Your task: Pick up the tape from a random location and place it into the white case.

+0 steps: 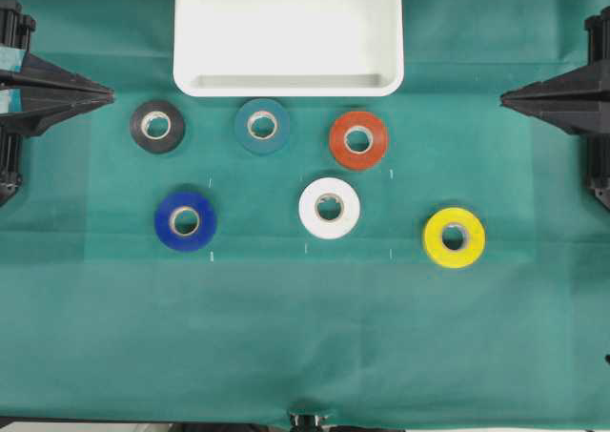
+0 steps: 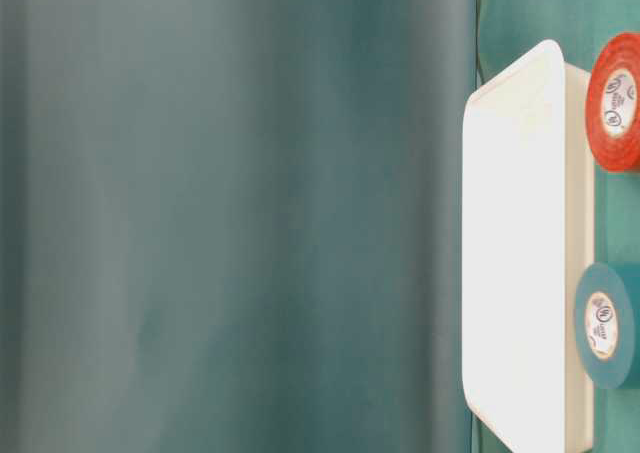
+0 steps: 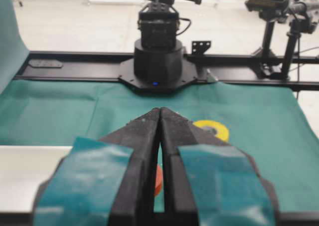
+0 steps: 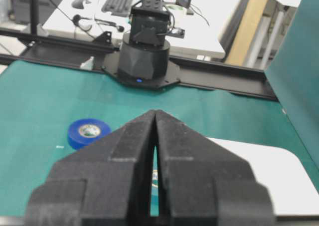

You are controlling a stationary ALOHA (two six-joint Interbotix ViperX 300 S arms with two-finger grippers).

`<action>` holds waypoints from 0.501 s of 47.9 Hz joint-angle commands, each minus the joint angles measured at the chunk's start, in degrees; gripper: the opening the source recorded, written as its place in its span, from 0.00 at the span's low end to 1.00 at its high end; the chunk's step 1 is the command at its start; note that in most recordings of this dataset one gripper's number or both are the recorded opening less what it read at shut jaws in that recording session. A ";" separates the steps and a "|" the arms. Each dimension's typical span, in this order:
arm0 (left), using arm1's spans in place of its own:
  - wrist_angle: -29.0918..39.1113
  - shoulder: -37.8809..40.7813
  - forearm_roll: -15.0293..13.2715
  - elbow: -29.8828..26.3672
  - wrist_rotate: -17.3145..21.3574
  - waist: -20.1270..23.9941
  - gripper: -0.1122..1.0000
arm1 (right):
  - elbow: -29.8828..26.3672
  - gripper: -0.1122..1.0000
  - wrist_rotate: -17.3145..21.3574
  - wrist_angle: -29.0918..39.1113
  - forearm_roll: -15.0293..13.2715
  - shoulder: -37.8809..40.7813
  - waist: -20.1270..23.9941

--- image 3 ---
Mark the black tripod stand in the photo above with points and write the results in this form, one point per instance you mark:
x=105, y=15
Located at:
x=301, y=23

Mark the black aluminium rail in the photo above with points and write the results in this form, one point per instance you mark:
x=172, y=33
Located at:
x=118, y=67

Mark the yellow tape roll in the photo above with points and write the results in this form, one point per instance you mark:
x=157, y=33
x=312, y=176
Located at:
x=218, y=129

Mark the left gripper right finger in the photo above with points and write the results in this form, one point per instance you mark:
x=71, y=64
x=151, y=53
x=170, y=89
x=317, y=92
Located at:
x=208, y=182

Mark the camera on stand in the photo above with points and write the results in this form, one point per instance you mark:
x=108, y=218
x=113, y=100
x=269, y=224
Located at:
x=268, y=10

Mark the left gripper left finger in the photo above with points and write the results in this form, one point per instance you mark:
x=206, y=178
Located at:
x=109, y=182

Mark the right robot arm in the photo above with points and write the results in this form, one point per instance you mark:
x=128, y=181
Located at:
x=159, y=63

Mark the red tape roll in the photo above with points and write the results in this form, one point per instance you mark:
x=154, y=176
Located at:
x=159, y=180

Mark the white plastic case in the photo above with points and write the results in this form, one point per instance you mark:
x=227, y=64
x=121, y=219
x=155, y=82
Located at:
x=22, y=170

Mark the green table cloth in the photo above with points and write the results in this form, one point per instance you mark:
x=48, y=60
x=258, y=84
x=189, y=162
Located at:
x=267, y=121

